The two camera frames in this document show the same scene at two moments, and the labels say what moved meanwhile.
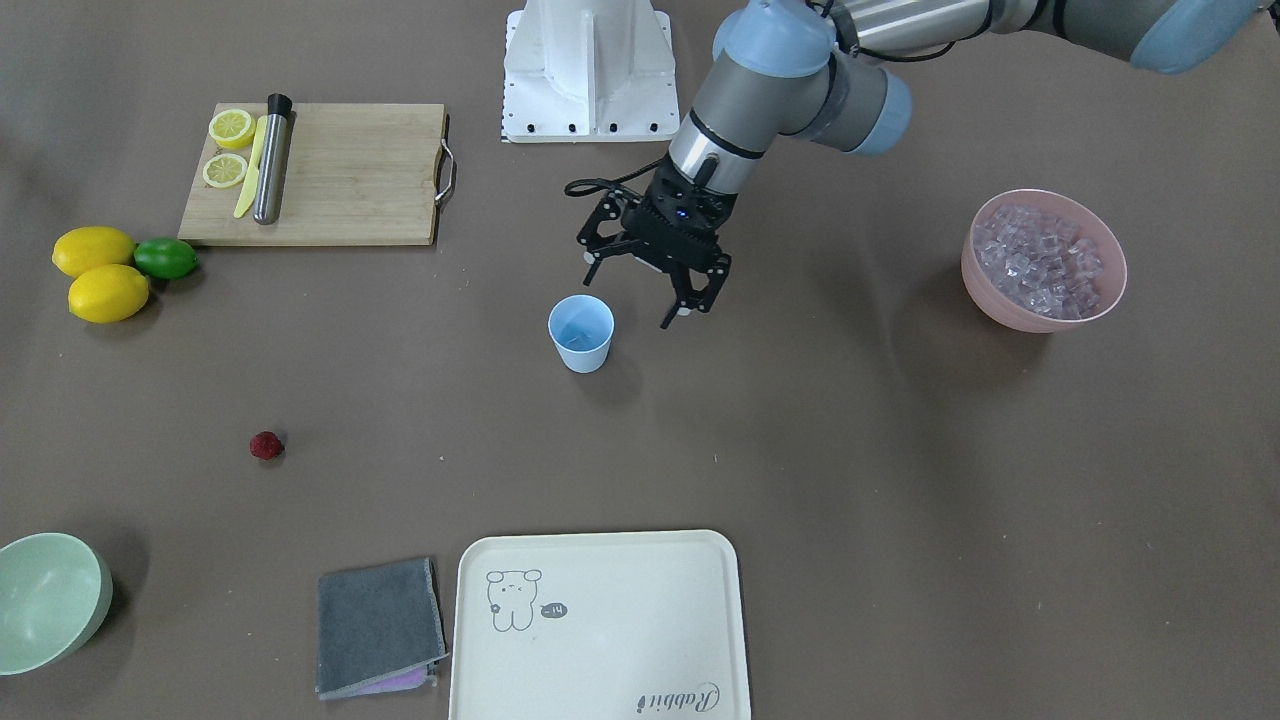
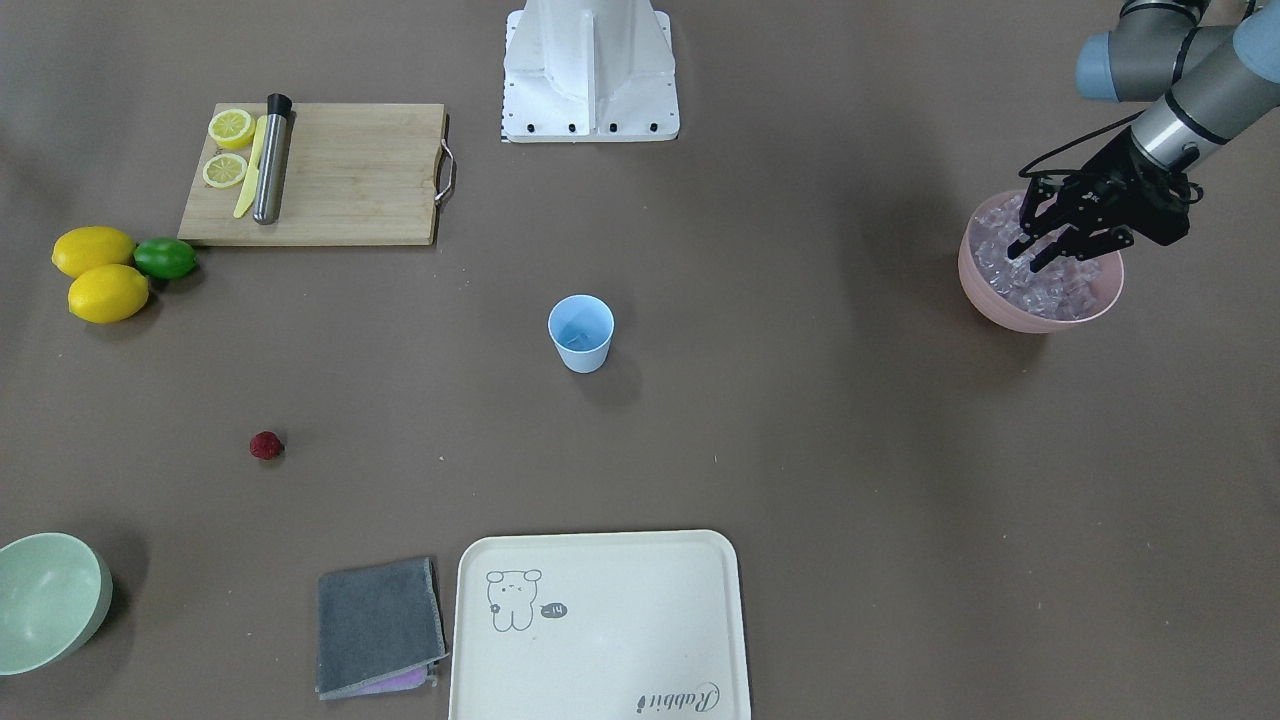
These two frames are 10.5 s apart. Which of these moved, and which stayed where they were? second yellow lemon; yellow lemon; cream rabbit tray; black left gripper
Moved: black left gripper
Stayed: second yellow lemon; yellow lemon; cream rabbit tray
